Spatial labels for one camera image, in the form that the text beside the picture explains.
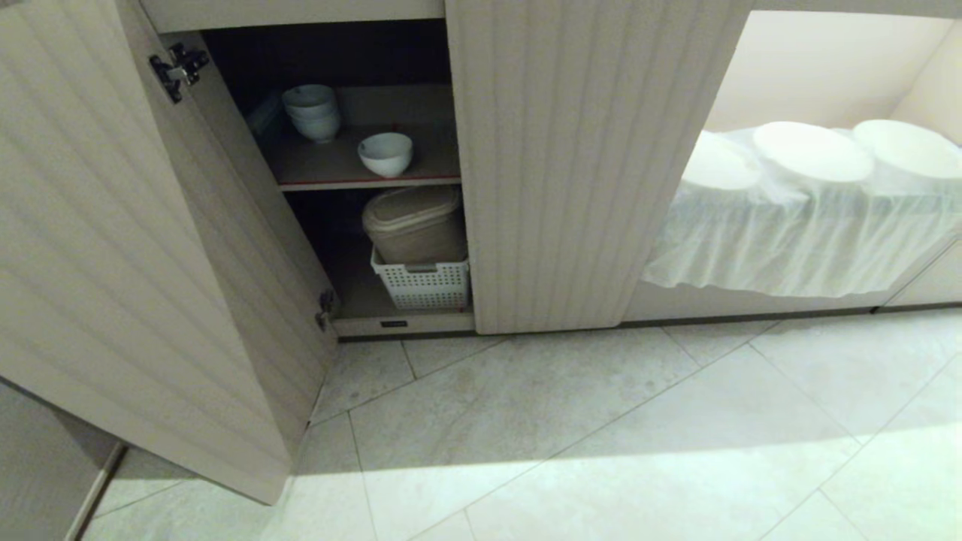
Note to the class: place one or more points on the beige wooden cabinet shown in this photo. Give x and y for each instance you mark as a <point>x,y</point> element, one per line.
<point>391,324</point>

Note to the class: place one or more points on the beige ribbed cabinet door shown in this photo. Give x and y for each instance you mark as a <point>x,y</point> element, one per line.
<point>113,248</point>
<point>579,165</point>

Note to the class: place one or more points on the wooden cabinet shelf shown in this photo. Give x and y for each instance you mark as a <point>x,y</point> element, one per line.
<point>361,161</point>

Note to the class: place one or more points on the white perforated plastic basket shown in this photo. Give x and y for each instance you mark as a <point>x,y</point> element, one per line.
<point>422,285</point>

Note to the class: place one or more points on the beige lidded plastic container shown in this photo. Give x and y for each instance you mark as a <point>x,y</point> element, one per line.
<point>413,225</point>

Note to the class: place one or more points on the white ceramic bowl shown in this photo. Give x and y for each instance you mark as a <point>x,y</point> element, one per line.
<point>307,98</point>
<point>385,152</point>
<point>319,128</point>

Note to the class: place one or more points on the metal door hinge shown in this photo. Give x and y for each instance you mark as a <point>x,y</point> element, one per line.
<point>178,70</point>
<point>325,308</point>

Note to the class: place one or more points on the white round plate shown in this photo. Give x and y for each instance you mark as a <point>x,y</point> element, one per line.
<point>718,165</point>
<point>813,152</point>
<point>909,148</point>

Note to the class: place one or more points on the white sheer cloth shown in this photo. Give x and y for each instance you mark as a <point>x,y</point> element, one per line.
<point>812,233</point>

